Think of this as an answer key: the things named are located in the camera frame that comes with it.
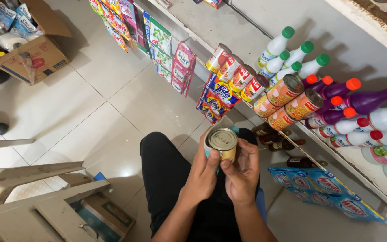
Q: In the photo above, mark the person's right hand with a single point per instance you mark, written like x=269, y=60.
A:
x=245, y=178

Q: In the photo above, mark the person's left hand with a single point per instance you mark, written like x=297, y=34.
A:
x=200, y=171

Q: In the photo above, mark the gold-topped yellow tin can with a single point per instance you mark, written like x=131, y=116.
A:
x=223, y=140

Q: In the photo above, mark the blue stool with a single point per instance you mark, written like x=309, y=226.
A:
x=261, y=205

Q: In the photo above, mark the person's black trousers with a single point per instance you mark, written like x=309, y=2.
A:
x=166, y=174

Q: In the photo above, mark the brown glass bottle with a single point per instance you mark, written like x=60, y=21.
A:
x=284, y=145
x=262, y=129
x=302, y=162
x=272, y=137

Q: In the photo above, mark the orange-label tin can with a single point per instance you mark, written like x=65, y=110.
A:
x=285, y=90
x=280, y=119
x=303, y=105
x=263, y=107

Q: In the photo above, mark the orange and blue sachet strips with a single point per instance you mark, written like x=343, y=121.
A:
x=217, y=97

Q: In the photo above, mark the red-label tin can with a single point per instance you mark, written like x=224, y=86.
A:
x=229, y=68
x=254, y=88
x=241, y=78
x=217, y=57

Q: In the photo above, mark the small blue object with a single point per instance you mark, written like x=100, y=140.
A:
x=99, y=176

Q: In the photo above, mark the cardboard box with green print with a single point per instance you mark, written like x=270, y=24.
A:
x=108, y=215

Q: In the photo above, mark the pink sachet strips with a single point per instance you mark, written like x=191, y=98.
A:
x=182, y=67

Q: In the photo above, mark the white bottle with green cap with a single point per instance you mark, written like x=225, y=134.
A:
x=274, y=47
x=311, y=67
x=283, y=74
x=297, y=55
x=273, y=65

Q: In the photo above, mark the green and white sachet strips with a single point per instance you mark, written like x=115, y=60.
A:
x=160, y=43

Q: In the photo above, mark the group of purple orange-capped bottles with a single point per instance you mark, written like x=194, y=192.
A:
x=364, y=100

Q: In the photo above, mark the white shelf unit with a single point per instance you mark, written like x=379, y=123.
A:
x=233, y=30

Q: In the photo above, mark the beige wooden bench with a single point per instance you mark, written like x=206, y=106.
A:
x=39, y=208

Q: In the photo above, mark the red packet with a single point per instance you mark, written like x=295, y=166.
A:
x=210, y=2

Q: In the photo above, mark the small pale packet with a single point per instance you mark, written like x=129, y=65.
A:
x=165, y=3

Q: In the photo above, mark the mixed colourful sachet strips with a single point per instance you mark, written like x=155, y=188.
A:
x=118, y=20

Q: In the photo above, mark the open cardboard box of goods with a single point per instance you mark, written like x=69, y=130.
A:
x=29, y=50

